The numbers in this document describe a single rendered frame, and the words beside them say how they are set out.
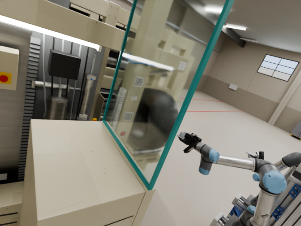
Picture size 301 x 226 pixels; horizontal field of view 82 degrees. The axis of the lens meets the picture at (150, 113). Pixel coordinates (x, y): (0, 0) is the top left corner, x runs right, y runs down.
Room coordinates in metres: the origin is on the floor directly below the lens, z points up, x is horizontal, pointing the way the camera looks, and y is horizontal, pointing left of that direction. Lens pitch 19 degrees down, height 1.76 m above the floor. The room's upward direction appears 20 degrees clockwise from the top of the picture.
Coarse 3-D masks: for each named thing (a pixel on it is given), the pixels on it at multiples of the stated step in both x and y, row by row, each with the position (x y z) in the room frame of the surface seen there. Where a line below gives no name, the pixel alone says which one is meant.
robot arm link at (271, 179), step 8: (264, 168) 1.01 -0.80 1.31; (272, 168) 0.99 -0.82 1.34; (264, 176) 0.95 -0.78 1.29; (272, 176) 0.93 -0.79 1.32; (280, 176) 0.92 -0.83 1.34; (264, 184) 0.92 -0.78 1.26; (272, 184) 0.91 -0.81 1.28; (280, 184) 0.91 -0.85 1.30; (264, 192) 0.94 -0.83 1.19; (272, 192) 0.90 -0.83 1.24; (280, 192) 0.90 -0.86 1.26; (264, 200) 0.93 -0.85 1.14; (272, 200) 0.92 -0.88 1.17; (256, 208) 0.97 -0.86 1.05; (264, 208) 0.93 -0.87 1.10; (272, 208) 0.93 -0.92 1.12; (256, 216) 0.94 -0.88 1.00; (264, 216) 0.92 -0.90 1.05; (248, 224) 0.99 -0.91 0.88; (256, 224) 0.93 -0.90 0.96; (264, 224) 0.91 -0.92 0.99
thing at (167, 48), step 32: (160, 0) 0.79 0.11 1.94; (192, 0) 0.65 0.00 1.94; (224, 0) 0.56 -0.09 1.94; (128, 32) 0.95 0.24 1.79; (160, 32) 0.74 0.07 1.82; (192, 32) 0.61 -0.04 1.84; (128, 64) 0.88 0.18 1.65; (160, 64) 0.69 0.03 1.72; (192, 64) 0.58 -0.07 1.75; (128, 96) 0.81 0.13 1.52; (160, 96) 0.64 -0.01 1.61; (192, 96) 0.55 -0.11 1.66; (128, 128) 0.75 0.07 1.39; (160, 128) 0.60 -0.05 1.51; (160, 160) 0.54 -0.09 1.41
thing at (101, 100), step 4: (100, 96) 1.61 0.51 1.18; (104, 96) 1.69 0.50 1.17; (100, 100) 1.59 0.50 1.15; (104, 100) 1.57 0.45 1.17; (96, 104) 1.65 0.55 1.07; (100, 104) 1.57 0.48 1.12; (104, 104) 1.56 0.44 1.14; (96, 108) 1.63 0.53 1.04; (100, 108) 1.56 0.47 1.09; (104, 108) 1.71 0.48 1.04; (96, 112) 1.61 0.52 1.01; (100, 112) 1.54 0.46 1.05; (96, 116) 1.59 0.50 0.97; (100, 116) 1.56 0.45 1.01; (96, 120) 1.58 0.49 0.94; (100, 120) 1.57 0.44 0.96
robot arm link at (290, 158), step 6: (288, 156) 1.47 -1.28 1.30; (294, 156) 1.45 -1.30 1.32; (300, 156) 1.44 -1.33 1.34; (276, 162) 1.54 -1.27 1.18; (282, 162) 1.48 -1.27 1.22; (288, 162) 1.44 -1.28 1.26; (294, 162) 1.42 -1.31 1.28; (300, 162) 1.42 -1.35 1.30; (282, 168) 1.47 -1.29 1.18; (258, 174) 1.58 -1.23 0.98; (258, 180) 1.55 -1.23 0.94
